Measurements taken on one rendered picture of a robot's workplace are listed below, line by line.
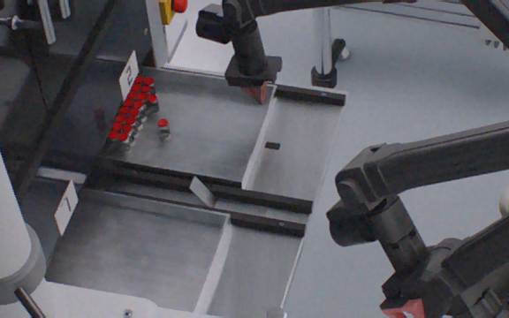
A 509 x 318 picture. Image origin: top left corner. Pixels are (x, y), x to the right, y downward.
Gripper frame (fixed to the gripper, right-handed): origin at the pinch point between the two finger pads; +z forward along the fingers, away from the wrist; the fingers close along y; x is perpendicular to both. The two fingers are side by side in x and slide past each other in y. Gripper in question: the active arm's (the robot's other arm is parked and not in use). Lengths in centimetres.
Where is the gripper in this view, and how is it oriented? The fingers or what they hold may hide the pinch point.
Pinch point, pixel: (261, 99)
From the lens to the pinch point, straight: 227.8
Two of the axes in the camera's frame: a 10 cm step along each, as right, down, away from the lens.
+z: 1.8, 6.7, 7.2
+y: -9.4, -0.9, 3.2
